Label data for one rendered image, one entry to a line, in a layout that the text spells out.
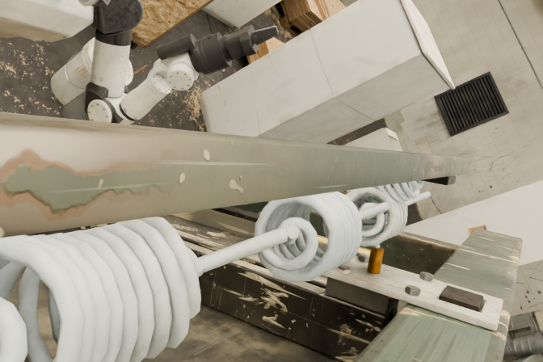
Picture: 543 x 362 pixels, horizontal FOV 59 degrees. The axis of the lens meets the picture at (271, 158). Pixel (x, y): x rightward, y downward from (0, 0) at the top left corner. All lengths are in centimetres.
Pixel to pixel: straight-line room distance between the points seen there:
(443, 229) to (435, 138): 478
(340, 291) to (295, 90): 290
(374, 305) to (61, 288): 45
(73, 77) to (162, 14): 84
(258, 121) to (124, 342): 336
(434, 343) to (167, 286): 30
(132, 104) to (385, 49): 220
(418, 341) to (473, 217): 398
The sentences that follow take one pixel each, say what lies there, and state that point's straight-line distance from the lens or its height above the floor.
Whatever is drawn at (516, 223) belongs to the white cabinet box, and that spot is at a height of 172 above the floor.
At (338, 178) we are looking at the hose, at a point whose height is 196.
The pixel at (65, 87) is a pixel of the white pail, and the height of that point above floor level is 10.
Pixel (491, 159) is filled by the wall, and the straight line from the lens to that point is 890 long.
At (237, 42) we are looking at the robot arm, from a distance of 117.
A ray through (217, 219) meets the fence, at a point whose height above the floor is 138.
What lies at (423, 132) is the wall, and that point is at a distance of 918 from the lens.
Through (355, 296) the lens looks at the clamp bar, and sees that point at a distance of 59.
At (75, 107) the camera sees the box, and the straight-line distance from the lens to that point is 175.
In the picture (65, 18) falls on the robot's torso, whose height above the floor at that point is 130.
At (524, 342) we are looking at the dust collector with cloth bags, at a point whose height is 119.
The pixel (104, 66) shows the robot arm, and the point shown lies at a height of 121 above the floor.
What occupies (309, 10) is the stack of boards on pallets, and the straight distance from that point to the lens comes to 638.
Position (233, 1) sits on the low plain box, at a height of 29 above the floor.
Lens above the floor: 203
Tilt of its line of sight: 26 degrees down
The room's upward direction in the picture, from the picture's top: 65 degrees clockwise
